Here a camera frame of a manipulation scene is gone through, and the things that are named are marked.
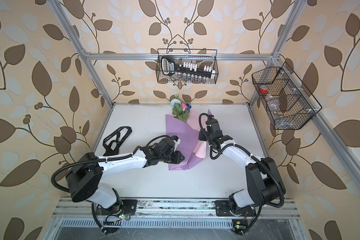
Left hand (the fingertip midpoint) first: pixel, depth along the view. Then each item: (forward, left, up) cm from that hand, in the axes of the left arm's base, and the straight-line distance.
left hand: (186, 157), depth 82 cm
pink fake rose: (+39, +5, -6) cm, 40 cm away
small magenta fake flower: (+41, +3, -1) cm, 41 cm away
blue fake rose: (+45, -1, -6) cm, 45 cm away
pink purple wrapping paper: (+10, -5, -9) cm, 14 cm away
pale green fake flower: (+45, +9, -2) cm, 45 cm away
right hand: (+15, -10, +2) cm, 18 cm away
